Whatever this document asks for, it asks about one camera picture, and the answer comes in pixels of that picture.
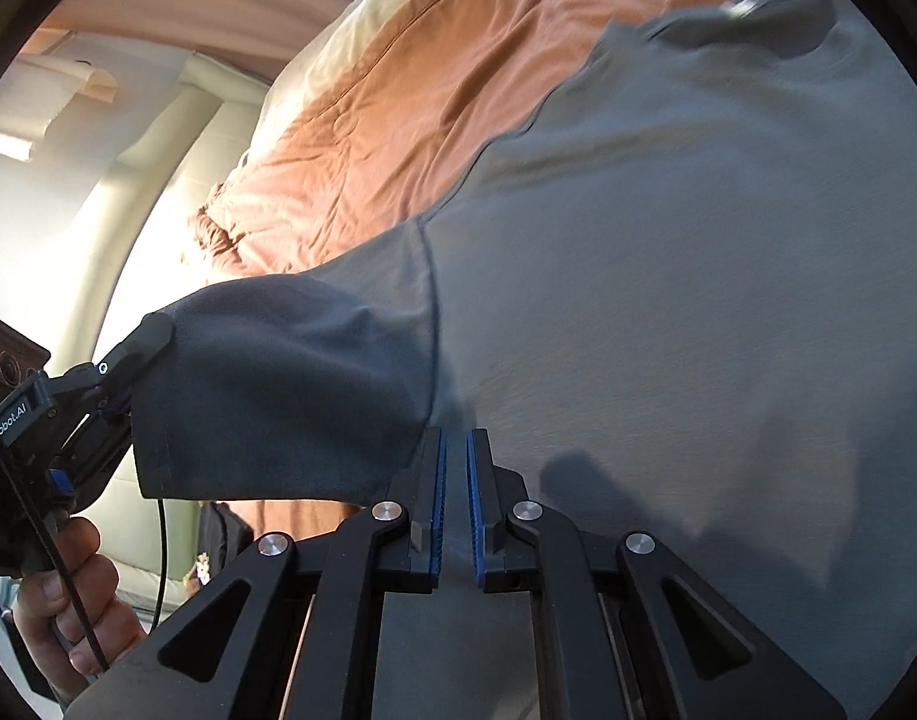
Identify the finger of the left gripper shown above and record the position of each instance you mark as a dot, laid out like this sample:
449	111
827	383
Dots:
134	354

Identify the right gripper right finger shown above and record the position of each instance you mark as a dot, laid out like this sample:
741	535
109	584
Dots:
623	628

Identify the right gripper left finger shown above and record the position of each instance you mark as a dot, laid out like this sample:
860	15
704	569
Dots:
290	629

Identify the grey t-shirt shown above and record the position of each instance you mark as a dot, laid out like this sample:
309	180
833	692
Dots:
681	297

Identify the person's left hand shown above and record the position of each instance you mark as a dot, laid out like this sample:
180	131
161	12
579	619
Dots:
47	622

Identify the orange duvet cover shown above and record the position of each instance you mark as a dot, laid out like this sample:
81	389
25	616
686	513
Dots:
376	118

